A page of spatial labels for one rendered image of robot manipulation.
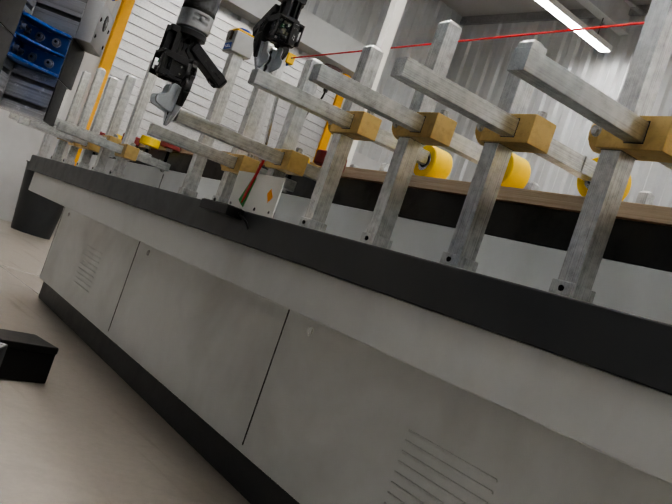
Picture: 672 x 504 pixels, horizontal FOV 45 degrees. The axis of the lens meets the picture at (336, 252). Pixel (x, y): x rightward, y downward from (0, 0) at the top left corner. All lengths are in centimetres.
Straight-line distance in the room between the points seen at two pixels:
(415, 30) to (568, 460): 1123
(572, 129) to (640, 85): 963
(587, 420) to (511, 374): 15
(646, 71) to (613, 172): 15
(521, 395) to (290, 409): 93
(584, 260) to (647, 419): 24
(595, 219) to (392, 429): 73
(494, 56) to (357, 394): 1069
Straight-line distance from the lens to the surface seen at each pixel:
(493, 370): 127
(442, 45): 163
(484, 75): 1228
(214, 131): 188
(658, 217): 140
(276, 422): 209
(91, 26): 177
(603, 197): 120
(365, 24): 1179
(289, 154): 194
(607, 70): 1099
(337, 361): 192
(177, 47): 185
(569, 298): 115
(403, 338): 144
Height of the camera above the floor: 62
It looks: 2 degrees up
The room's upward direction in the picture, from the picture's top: 19 degrees clockwise
